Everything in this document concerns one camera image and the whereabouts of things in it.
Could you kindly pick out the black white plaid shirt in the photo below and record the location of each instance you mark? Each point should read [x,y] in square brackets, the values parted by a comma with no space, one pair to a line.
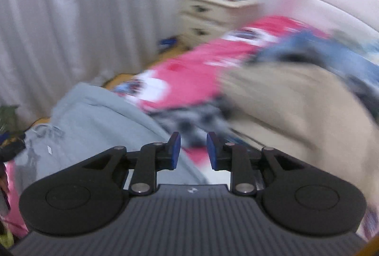
[195,120]

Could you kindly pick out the cream nightstand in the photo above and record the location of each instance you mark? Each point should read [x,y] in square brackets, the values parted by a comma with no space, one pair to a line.
[213,16]

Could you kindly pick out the pink floral bed sheet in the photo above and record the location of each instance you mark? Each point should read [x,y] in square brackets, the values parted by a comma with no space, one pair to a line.
[192,72]

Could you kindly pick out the blue cloth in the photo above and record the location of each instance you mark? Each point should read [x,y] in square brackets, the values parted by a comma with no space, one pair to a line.
[311,49]

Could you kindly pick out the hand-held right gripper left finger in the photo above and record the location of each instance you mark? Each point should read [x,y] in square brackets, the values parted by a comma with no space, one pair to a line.
[175,151]

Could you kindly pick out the grey hoodie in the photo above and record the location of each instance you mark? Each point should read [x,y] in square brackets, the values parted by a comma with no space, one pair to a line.
[97,126]

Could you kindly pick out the grey satin curtain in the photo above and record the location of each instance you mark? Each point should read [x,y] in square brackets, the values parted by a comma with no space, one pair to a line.
[74,22]

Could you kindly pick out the green potted plant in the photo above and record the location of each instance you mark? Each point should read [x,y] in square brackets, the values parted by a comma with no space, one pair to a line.
[9,117]

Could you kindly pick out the beige garment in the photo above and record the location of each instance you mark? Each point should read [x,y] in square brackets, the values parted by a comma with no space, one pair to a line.
[296,114]

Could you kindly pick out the small blue container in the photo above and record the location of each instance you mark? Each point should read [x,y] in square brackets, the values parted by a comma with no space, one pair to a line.
[167,43]

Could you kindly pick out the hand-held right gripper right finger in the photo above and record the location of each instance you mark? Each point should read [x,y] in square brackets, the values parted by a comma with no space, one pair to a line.
[211,152]

